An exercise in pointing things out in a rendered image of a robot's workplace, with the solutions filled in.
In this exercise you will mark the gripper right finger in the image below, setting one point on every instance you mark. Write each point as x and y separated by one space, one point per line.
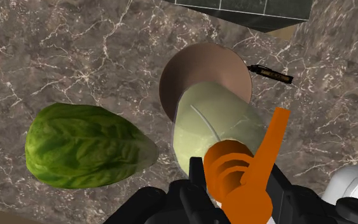
293 204

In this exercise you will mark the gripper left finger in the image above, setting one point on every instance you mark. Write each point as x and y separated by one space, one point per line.
194 198

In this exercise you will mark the pale green orange spray bottle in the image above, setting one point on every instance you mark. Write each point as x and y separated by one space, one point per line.
216 118

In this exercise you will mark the green lettuce head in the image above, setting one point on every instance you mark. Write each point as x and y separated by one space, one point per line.
82 145

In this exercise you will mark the black pen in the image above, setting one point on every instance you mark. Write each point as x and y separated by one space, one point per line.
271 74

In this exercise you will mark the brown bowl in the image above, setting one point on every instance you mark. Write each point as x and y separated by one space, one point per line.
203 62

